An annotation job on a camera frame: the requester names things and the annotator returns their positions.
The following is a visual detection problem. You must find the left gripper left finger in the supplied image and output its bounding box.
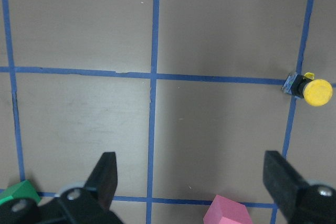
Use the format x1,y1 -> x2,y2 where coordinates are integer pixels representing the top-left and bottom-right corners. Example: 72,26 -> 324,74
1,152 -> 123,223

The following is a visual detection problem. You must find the yellow push button switch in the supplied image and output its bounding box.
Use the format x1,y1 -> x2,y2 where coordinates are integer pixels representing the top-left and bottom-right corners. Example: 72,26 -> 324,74
281,72 -> 333,107

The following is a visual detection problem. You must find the green cube near left arm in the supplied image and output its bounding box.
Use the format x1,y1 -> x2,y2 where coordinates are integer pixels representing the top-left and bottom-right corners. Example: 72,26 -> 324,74
1,180 -> 41,205

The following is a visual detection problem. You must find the pink cube centre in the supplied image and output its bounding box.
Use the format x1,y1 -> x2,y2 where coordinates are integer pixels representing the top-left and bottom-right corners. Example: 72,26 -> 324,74
203,195 -> 253,224

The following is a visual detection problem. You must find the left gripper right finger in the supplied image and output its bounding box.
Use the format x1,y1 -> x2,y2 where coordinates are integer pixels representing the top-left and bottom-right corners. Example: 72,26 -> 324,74
263,151 -> 335,223

